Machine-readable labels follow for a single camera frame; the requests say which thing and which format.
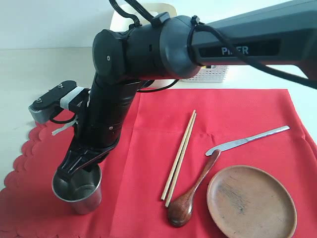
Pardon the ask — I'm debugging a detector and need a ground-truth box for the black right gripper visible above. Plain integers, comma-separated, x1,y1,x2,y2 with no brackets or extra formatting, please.
56,74,142,180

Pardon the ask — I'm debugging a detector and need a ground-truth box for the red scalloped table cloth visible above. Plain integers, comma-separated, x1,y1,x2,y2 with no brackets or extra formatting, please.
0,89,317,238

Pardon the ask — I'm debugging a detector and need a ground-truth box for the stainless steel table knife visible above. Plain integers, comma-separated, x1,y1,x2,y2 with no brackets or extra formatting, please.
205,125,290,156

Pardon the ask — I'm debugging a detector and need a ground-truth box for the cream plastic storage bin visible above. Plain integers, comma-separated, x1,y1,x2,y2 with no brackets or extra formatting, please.
110,2,178,89

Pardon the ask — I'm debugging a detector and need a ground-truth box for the stainless steel cup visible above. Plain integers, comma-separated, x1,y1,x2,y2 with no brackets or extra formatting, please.
52,165,102,215

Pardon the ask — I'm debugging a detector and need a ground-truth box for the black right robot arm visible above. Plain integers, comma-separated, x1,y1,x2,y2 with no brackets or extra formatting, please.
56,0,317,181

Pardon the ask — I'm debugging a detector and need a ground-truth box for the dark wooden spoon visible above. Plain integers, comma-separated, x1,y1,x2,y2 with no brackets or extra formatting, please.
167,149,221,228

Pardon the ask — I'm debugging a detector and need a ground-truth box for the white perforated plastic basket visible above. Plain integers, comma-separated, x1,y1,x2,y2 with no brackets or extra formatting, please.
181,65,228,83

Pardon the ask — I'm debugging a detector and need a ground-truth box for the round wooden plate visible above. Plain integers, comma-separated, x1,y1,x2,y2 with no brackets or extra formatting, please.
207,165,297,238

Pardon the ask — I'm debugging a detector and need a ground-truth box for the wooden chopstick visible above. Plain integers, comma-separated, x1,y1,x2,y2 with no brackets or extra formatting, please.
165,113,197,208
160,110,196,201

